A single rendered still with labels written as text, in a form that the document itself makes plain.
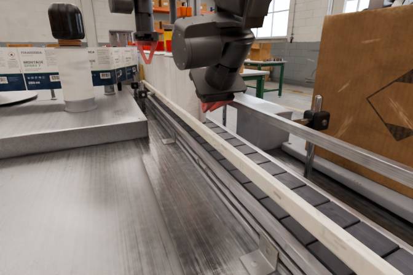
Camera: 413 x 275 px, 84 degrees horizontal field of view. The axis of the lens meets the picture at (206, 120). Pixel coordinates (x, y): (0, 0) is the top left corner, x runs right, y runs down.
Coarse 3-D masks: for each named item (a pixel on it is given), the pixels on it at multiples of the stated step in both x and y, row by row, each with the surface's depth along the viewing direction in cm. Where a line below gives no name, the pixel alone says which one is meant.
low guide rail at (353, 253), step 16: (144, 80) 106; (160, 96) 75; (176, 112) 60; (192, 128) 50; (208, 128) 44; (224, 144) 37; (240, 160) 32; (256, 176) 29; (272, 176) 28; (272, 192) 26; (288, 192) 25; (288, 208) 24; (304, 208) 22; (304, 224) 22; (320, 224) 20; (336, 224) 20; (320, 240) 21; (336, 240) 19; (352, 240) 19; (352, 256) 18; (368, 256) 17; (368, 272) 17; (384, 272) 16; (400, 272) 16
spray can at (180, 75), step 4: (176, 68) 61; (176, 72) 61; (180, 72) 60; (176, 76) 62; (180, 76) 60; (184, 76) 60; (176, 80) 62; (180, 80) 61; (184, 80) 61; (176, 84) 62; (180, 84) 61; (184, 84) 61; (176, 88) 63; (180, 88) 62; (184, 88) 61; (176, 92) 64; (180, 92) 62; (184, 92) 61; (180, 96) 62; (184, 96) 62; (180, 100) 63; (184, 100) 62; (180, 104) 63; (184, 104) 63; (184, 108) 63
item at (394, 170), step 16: (256, 112) 39; (288, 128) 33; (304, 128) 30; (320, 144) 28; (336, 144) 26; (352, 144) 25; (352, 160) 24; (368, 160) 23; (384, 160) 22; (400, 176) 20
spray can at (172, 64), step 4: (172, 56) 64; (172, 60) 64; (172, 64) 64; (172, 68) 65; (172, 72) 65; (172, 76) 66; (172, 80) 66; (172, 84) 66; (172, 88) 67; (172, 92) 67; (172, 96) 68; (176, 96) 67; (172, 100) 68; (176, 100) 67
